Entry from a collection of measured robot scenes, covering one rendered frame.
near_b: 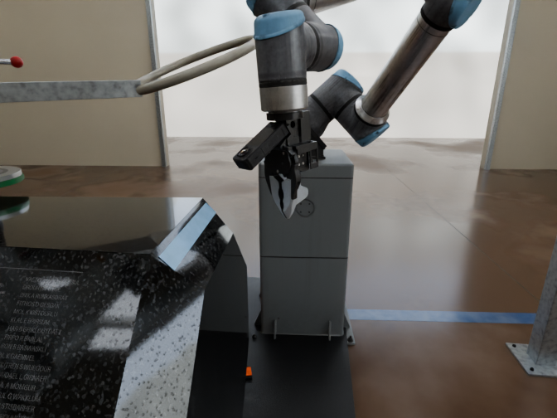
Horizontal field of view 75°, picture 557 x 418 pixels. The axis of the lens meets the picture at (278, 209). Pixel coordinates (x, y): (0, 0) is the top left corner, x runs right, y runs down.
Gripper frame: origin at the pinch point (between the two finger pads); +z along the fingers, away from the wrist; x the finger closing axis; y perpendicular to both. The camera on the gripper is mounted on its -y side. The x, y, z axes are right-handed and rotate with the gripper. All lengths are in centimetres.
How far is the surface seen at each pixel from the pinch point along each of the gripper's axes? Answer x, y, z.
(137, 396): -2.8, -36.1, 18.5
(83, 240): 22.6, -32.4, 0.4
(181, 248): 11.8, -17.8, 4.6
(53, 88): 67, -21, -28
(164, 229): 17.2, -18.3, 1.6
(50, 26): 572, 110, -121
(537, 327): -26, 118, 83
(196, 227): 19.4, -10.0, 4.6
